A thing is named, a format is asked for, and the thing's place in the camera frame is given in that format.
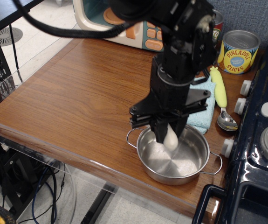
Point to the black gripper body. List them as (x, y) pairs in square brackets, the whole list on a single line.
[(168, 99)]

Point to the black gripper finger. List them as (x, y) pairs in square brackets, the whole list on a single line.
[(160, 128), (178, 123)]

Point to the white plush mushroom toy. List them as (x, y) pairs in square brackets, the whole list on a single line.
[(171, 140)]

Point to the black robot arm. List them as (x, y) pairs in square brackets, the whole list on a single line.
[(187, 35)]

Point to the stainless steel pot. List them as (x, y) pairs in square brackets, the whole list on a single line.
[(178, 166)]

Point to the light blue folded cloth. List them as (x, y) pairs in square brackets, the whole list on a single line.
[(202, 120)]

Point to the tomato sauce can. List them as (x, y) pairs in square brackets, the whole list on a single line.
[(218, 25)]

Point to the pineapple slices can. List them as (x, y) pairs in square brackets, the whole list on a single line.
[(238, 51)]

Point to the dark blue toy stove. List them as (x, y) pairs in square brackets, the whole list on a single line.
[(244, 199)]

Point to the toy microwave oven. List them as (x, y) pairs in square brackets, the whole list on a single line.
[(96, 15)]

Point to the clear acrylic table guard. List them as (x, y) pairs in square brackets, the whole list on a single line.
[(70, 108)]

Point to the spoon with green handle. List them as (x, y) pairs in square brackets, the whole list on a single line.
[(224, 120)]

